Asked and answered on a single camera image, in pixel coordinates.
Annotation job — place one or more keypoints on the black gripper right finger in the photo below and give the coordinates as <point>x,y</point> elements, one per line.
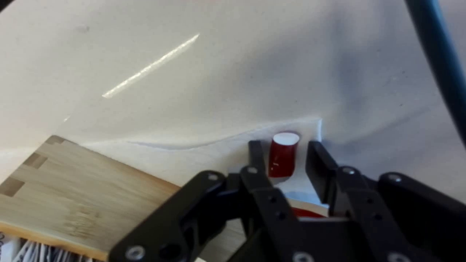
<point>397,219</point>

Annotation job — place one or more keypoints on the wooden packet box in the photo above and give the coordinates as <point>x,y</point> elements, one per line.
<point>81,194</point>

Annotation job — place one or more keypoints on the red and white bowl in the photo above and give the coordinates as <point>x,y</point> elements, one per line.
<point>306,206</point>

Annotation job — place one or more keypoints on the white sugar packets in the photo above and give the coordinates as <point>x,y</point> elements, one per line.
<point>38,252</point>

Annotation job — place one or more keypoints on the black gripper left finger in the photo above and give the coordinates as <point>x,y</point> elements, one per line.
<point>218,219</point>

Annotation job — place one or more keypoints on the small red broken cup piece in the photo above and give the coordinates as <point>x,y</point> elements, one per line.
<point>282,161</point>

